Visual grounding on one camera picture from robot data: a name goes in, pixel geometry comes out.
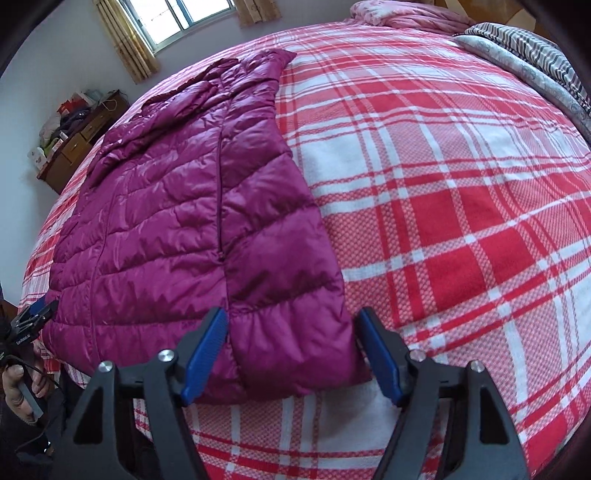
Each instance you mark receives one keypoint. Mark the dark purple clothes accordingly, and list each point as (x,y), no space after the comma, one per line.
(76,122)

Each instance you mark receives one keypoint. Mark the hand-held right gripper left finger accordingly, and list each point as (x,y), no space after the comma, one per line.
(205,355)

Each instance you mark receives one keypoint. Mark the person's left hand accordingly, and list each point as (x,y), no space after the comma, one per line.
(11,392)

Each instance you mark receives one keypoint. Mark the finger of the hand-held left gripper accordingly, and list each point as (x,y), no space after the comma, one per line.
(38,307)
(51,308)

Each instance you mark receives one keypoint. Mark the beige patterned curtain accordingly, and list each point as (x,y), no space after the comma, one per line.
(129,41)
(258,11)

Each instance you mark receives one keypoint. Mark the sliding window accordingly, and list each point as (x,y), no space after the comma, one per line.
(184,18)

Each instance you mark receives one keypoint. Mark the wooden headboard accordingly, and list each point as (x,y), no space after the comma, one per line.
(517,11)

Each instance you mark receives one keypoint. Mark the brown wooden desk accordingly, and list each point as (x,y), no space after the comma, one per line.
(69,157)

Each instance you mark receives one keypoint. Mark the pink folded quilt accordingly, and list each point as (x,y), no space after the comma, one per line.
(406,14)

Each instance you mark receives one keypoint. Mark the bed with red plaid sheet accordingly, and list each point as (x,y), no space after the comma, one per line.
(461,207)

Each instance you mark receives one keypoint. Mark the grey floral pillow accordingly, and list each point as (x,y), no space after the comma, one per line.
(508,60)

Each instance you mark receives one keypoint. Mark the magenta puffer jacket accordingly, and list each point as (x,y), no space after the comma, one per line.
(184,221)

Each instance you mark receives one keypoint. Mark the striped pillow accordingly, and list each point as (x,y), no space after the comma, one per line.
(531,46)

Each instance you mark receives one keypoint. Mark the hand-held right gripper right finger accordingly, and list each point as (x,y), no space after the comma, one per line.
(381,355)

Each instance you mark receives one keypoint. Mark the red gift bag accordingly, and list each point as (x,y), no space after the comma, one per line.
(69,105)

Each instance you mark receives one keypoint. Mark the white carton with red print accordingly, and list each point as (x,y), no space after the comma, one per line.
(38,158)

